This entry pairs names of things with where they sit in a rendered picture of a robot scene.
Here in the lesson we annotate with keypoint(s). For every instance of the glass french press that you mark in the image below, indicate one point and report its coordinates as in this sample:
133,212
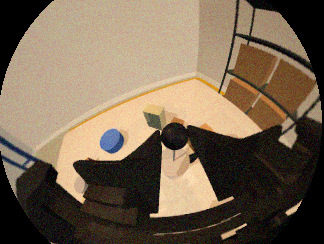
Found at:
175,160

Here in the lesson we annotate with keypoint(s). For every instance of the blue short cylinder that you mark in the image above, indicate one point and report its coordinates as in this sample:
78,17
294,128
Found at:
111,141

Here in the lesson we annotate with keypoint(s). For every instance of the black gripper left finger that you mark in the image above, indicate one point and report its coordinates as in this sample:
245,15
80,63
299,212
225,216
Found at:
141,172

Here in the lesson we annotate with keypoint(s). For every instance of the grey cylinder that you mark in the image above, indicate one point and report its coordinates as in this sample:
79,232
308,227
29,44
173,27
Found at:
80,185

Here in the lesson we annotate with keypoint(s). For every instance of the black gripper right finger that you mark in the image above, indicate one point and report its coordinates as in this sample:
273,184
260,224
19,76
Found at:
224,159

